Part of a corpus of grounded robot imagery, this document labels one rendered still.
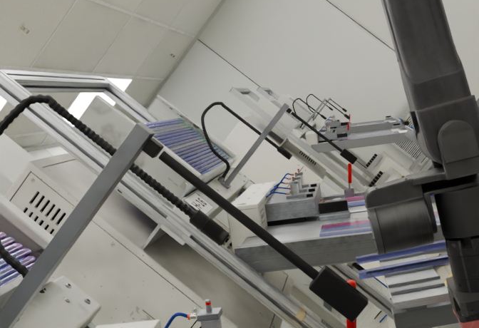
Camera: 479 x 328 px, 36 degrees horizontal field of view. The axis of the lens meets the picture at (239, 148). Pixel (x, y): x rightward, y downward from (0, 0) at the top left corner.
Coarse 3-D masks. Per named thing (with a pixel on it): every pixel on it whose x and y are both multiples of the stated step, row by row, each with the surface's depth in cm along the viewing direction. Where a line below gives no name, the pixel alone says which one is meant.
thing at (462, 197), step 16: (432, 192) 74; (448, 192) 73; (464, 192) 72; (432, 208) 74; (448, 208) 74; (464, 208) 73; (432, 224) 74; (448, 224) 74; (464, 224) 73; (464, 240) 74
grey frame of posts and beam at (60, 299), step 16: (48, 288) 91; (64, 288) 94; (32, 304) 85; (48, 304) 87; (64, 304) 90; (80, 304) 92; (96, 304) 96; (32, 320) 82; (48, 320) 84; (64, 320) 86; (80, 320) 89
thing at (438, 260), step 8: (440, 256) 108; (400, 264) 108; (408, 264) 108; (416, 264) 108; (424, 264) 107; (432, 264) 107; (440, 264) 107; (360, 272) 109; (368, 272) 109; (376, 272) 108; (384, 272) 108; (392, 272) 108
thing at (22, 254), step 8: (0, 232) 88; (8, 240) 87; (8, 248) 86; (16, 248) 87; (24, 248) 89; (16, 256) 85; (24, 256) 87; (32, 256) 88; (0, 264) 81; (24, 264) 85; (32, 264) 87; (0, 272) 80; (8, 272) 81; (16, 272) 83; (0, 280) 79; (8, 280) 80
